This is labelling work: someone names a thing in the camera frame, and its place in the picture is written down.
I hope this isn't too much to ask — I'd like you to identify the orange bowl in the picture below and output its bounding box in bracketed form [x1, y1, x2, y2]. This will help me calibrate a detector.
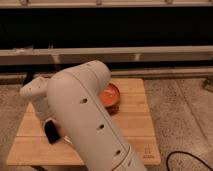
[99, 83, 120, 115]

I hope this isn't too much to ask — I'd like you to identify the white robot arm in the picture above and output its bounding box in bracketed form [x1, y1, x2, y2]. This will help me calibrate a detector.
[20, 60, 147, 171]

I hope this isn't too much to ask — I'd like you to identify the black cable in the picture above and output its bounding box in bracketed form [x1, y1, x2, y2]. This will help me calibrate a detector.
[165, 150, 213, 171]

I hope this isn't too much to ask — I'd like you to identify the wooden table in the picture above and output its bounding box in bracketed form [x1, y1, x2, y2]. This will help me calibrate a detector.
[6, 78, 161, 166]

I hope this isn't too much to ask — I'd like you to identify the black eraser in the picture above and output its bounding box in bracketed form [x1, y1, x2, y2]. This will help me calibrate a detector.
[44, 120, 60, 144]

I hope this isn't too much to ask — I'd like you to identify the grey metal rail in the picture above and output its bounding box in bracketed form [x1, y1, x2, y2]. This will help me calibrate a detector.
[0, 45, 213, 66]

